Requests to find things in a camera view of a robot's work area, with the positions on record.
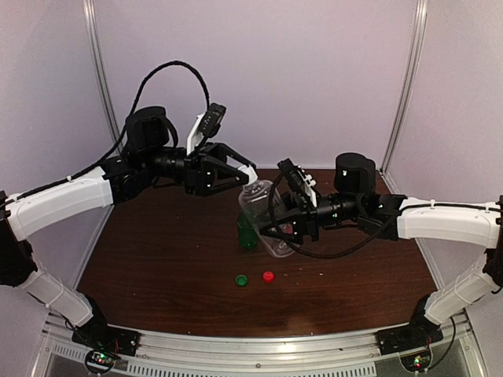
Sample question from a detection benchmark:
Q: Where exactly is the right aluminium frame post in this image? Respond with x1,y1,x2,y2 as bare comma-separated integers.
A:
380,0,429,175

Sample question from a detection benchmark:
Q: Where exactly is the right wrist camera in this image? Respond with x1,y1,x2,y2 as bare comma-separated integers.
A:
277,159,318,208

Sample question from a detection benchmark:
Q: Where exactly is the left circuit board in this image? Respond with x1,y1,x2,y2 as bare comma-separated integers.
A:
84,350,116,374

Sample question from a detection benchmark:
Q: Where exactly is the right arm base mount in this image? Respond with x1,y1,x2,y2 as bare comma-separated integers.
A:
376,324,443,356

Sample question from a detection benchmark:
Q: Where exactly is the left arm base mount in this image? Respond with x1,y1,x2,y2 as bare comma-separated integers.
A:
72,327,140,357

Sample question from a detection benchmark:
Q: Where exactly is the right black braided cable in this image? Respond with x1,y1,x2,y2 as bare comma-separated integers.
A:
267,172,398,259

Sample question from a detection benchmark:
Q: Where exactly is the clear bottle white cap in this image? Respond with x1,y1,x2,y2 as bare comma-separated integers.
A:
238,178,294,258

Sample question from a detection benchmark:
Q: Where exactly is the green bottle cap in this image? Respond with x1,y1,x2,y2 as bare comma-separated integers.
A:
235,274,248,287

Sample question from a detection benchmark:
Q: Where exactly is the black braided cable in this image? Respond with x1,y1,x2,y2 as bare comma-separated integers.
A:
267,172,398,259
0,60,210,201

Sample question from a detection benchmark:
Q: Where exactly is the front aluminium rail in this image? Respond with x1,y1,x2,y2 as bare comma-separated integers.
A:
39,309,479,377

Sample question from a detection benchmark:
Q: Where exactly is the aluminium frame post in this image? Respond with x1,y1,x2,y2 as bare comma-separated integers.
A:
83,0,119,141
380,0,429,175

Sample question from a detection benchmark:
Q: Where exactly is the green plastic bottle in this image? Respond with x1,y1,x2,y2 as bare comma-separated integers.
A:
237,212,259,251

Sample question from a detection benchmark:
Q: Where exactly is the left aluminium frame post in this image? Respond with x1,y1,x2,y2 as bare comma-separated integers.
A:
83,0,119,141

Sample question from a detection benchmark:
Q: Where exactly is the circuit board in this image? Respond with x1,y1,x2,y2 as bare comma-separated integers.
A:
84,350,116,374
400,353,431,372

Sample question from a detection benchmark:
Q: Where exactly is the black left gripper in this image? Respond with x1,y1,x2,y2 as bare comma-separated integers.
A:
142,141,255,196

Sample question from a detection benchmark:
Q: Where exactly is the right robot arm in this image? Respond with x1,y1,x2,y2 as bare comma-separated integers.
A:
259,152,502,347

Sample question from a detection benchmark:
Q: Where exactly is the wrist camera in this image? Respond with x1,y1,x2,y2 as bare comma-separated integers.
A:
277,159,318,208
186,103,226,156

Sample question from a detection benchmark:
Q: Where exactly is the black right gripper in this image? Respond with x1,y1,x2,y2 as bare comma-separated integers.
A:
256,190,363,245

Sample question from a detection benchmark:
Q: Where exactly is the left black braided cable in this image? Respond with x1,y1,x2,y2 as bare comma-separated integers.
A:
0,60,210,201

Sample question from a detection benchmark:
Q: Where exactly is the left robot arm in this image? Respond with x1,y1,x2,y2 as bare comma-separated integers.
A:
1,104,257,349

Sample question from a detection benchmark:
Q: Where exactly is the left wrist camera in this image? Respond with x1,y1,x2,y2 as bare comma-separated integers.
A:
186,103,226,156

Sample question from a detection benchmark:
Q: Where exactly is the right circuit board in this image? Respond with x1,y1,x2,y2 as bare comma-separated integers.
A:
400,353,431,372

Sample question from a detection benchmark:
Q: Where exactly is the red bottle cap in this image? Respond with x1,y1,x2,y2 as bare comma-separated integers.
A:
263,271,275,283

